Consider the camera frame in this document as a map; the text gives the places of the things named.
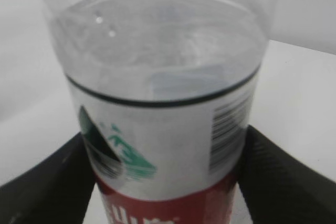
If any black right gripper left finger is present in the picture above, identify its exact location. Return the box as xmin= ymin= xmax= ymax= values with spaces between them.
xmin=1 ymin=133 xmax=95 ymax=223

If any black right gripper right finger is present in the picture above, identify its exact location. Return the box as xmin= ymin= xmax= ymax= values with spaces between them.
xmin=238 ymin=126 xmax=335 ymax=223

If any Nongfu Spring water bottle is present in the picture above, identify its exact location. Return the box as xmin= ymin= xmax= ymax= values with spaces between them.
xmin=43 ymin=0 xmax=276 ymax=223

